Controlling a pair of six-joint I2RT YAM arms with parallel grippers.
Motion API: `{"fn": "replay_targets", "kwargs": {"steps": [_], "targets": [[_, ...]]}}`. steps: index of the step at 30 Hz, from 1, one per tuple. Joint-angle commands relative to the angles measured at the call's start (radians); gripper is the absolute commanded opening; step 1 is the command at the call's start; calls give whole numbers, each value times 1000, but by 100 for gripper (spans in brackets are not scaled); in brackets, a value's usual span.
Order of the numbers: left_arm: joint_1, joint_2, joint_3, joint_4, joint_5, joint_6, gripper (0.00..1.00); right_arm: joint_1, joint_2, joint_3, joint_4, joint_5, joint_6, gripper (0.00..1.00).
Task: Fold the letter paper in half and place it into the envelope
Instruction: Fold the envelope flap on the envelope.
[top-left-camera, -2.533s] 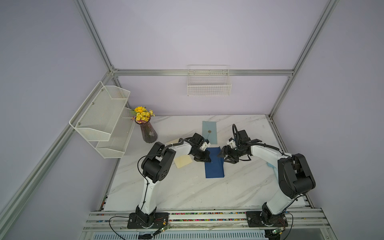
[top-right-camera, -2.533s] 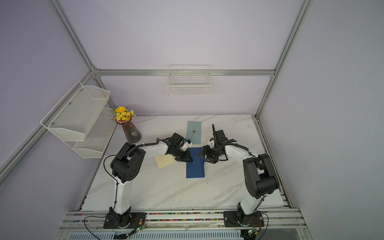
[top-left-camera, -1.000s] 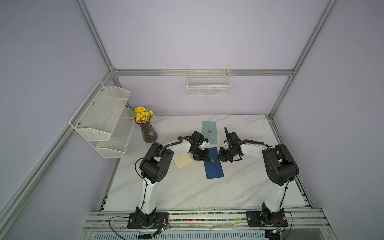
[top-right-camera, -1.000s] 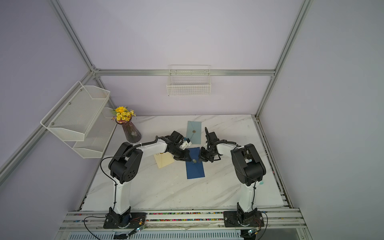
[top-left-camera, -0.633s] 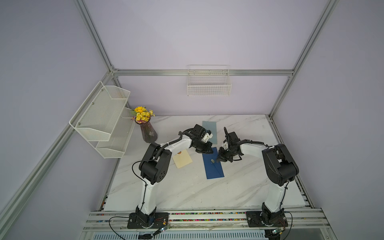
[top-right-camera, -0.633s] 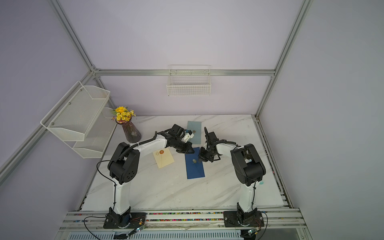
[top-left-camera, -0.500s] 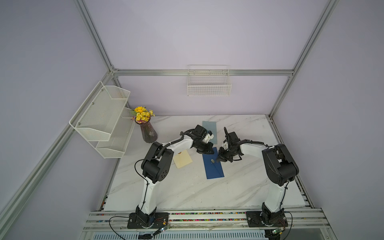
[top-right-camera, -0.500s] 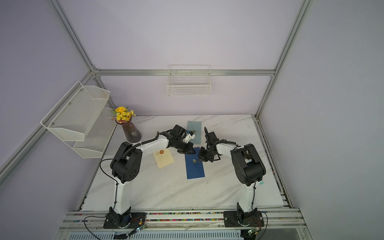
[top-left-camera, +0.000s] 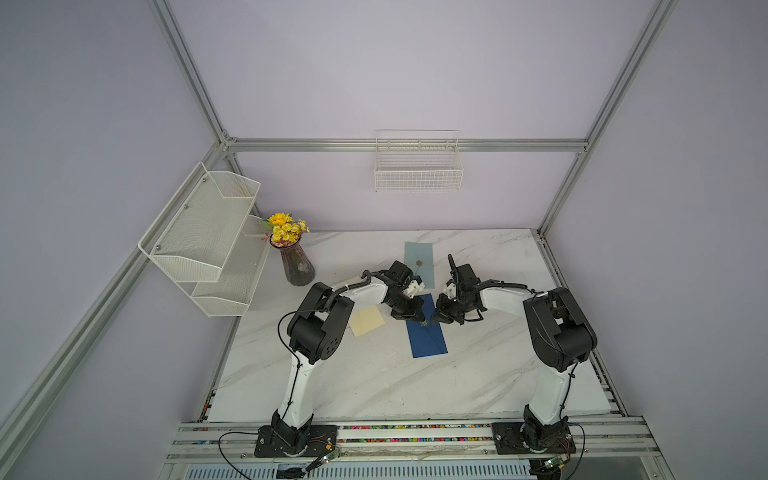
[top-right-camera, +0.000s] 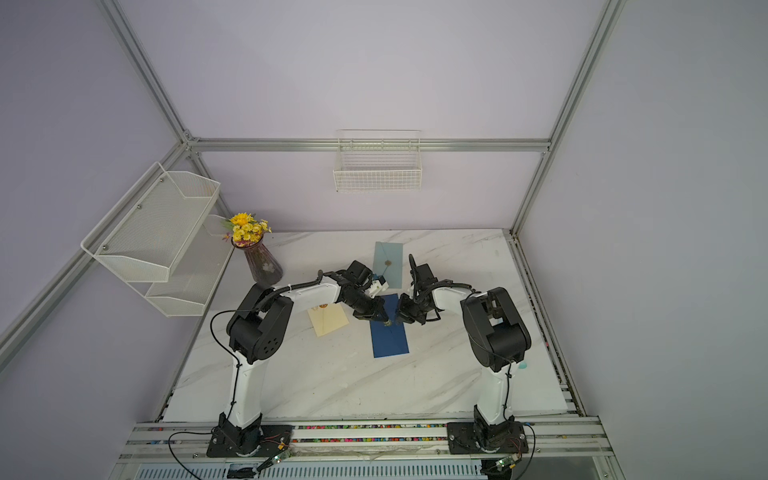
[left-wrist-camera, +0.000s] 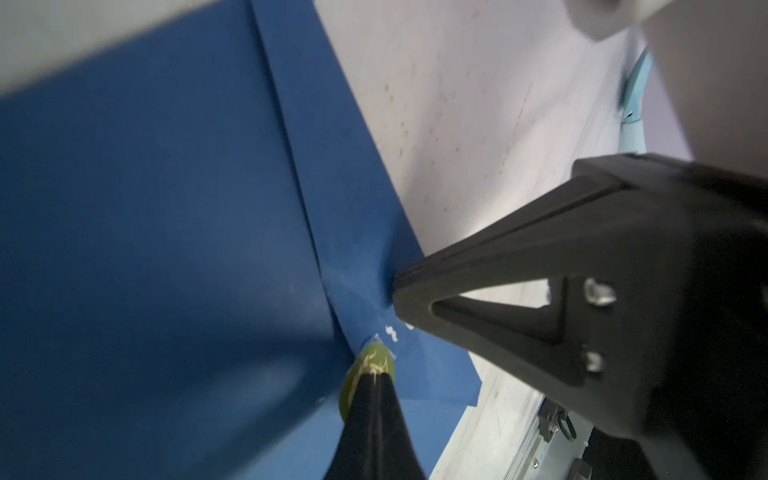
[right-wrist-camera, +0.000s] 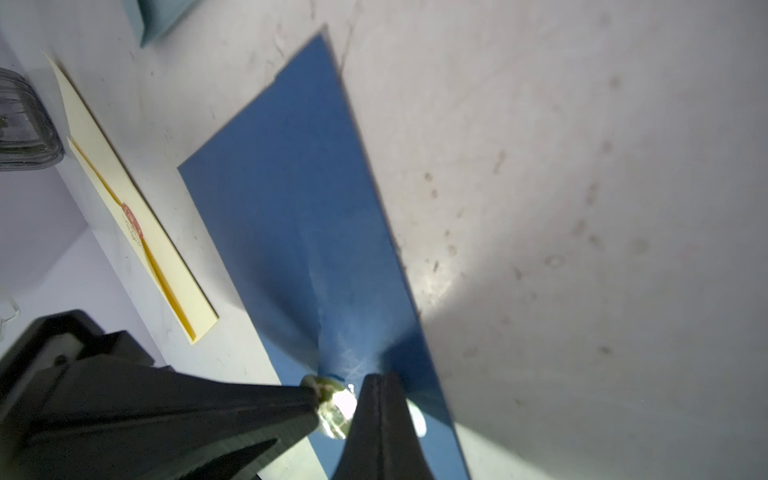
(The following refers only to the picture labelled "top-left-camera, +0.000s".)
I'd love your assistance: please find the dark blue envelope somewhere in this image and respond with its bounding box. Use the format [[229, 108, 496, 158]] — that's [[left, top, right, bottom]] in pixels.
[[406, 294, 448, 359]]

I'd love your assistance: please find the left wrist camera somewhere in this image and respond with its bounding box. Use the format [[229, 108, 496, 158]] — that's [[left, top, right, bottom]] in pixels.
[[403, 279, 425, 299]]

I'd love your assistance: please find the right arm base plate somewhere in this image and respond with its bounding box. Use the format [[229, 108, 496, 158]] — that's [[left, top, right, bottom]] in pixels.
[[491, 405, 576, 455]]

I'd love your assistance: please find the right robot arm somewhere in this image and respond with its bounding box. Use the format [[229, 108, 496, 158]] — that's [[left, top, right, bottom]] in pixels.
[[432, 256, 598, 453]]

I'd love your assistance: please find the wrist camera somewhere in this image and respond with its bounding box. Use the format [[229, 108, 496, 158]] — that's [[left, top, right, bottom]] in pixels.
[[442, 281, 457, 300], [403, 279, 425, 299]]

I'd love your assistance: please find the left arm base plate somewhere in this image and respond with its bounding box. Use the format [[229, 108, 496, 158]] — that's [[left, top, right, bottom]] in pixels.
[[254, 411, 339, 458]]

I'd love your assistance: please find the teal envelope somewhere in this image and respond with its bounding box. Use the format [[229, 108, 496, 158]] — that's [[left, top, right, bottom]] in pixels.
[[404, 242, 435, 289]]

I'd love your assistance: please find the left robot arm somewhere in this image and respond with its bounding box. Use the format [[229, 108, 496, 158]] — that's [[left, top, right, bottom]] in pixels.
[[271, 261, 425, 444]]

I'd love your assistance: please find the yellow flower bouquet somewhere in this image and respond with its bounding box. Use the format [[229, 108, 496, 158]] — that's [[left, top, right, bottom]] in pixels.
[[260, 213, 310, 248]]

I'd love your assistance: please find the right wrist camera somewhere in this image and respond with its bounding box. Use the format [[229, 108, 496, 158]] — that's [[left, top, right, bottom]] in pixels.
[[442, 281, 457, 300]]

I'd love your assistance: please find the aluminium front rail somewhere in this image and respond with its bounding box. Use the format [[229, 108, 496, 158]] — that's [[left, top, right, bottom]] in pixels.
[[159, 415, 674, 479]]

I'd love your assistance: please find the white wire wall basket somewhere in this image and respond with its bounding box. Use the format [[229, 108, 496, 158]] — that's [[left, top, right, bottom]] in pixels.
[[374, 129, 464, 193]]

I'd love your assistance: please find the cream envelope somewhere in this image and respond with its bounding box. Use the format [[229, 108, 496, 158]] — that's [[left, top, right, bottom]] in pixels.
[[349, 305, 385, 337]]

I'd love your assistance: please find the dark glass vase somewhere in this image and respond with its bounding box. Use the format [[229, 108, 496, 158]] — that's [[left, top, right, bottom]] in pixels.
[[279, 243, 315, 287]]

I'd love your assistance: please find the white mesh two-tier shelf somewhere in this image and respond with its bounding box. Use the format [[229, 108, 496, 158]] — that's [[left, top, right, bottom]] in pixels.
[[138, 163, 269, 317]]

